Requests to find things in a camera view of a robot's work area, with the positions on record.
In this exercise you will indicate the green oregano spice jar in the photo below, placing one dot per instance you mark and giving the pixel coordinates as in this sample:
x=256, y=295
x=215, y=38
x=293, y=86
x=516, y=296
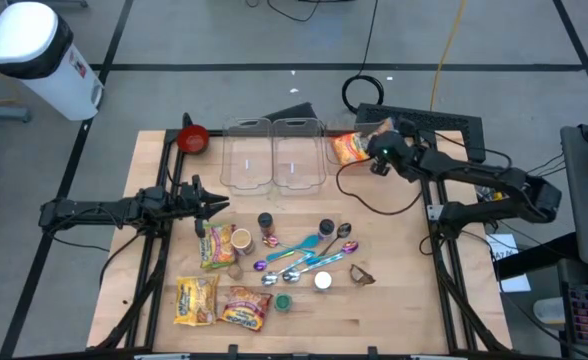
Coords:
x=283, y=302

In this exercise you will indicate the black wedge panel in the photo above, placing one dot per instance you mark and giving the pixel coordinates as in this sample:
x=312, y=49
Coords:
x=294, y=112

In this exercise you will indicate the purple iridescent spoon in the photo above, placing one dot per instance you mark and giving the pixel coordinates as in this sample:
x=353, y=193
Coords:
x=260, y=265
x=350, y=247

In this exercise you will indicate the brown spice pouch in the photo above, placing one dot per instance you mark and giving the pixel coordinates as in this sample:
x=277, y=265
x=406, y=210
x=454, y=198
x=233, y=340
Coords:
x=359, y=276

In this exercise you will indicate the dark lid brown spice jar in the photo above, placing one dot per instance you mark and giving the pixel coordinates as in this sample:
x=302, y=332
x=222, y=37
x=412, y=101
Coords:
x=265, y=220

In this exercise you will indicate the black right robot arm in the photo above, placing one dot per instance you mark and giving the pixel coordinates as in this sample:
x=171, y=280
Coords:
x=474, y=170

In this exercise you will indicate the white paper sheet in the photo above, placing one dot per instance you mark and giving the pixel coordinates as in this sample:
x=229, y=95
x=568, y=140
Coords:
x=511, y=282

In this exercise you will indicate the pink iridescent spoon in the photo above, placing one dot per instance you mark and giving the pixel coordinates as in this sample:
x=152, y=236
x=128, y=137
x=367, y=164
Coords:
x=270, y=241

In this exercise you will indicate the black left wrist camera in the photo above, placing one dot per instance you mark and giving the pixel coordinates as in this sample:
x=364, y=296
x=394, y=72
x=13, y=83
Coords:
x=200, y=229

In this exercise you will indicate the black table clamp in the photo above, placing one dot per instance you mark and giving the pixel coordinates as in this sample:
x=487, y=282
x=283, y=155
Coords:
x=372, y=352
x=232, y=351

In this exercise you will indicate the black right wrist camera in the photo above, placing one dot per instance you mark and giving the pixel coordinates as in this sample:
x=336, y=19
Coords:
x=380, y=168

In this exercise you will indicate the black aluminium table frame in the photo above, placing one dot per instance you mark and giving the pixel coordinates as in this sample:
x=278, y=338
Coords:
x=170, y=133

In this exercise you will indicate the tan lid spice jar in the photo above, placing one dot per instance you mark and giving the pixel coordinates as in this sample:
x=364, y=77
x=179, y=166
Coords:
x=241, y=240

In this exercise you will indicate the white trash bin black band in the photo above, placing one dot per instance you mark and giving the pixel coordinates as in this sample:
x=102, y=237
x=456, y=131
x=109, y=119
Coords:
x=24, y=35

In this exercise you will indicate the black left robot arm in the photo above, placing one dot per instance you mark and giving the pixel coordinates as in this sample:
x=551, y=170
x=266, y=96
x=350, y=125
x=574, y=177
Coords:
x=89, y=209

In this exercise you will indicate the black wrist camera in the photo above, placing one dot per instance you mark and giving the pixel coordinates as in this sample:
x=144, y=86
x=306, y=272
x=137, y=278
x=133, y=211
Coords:
x=200, y=229
x=380, y=168

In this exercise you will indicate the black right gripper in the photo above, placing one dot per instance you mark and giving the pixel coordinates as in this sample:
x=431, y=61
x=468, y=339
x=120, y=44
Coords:
x=394, y=147

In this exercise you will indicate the red ramen pack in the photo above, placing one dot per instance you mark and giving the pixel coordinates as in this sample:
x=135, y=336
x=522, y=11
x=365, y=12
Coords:
x=245, y=309

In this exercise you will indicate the chili shrimp ramen pack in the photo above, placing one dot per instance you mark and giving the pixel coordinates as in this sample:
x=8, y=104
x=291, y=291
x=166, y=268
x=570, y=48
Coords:
x=216, y=247

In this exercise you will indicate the red round bowl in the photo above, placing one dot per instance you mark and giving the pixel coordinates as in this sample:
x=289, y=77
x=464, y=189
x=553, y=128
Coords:
x=192, y=139

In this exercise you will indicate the gray metal stand base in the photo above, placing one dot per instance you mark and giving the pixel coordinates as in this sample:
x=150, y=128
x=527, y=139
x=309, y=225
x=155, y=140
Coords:
x=4, y=112

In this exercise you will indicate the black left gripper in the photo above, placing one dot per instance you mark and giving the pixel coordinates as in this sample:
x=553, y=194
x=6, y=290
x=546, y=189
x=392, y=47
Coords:
x=191, y=202

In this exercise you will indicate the dark metal spoon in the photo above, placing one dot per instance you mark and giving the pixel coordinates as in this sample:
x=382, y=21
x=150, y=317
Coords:
x=344, y=230

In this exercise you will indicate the black corner bracket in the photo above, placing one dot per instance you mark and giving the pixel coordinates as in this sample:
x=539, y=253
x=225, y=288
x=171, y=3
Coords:
x=187, y=121

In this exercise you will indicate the teal spoon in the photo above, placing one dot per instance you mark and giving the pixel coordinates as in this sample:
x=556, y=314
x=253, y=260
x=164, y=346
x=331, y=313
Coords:
x=308, y=242

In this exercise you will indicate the clear plastic bin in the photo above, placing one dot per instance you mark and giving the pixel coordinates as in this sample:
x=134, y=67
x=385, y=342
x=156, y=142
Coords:
x=246, y=160
x=299, y=160
x=330, y=127

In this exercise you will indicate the white lid spice jar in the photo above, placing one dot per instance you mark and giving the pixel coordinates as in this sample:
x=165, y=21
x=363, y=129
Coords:
x=322, y=281

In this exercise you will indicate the orange chicken ramen pack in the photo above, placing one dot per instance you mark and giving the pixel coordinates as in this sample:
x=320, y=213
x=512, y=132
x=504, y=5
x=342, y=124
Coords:
x=350, y=147

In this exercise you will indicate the yellow ramen pack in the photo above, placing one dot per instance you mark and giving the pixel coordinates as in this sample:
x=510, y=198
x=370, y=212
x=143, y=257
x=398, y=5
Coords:
x=195, y=300

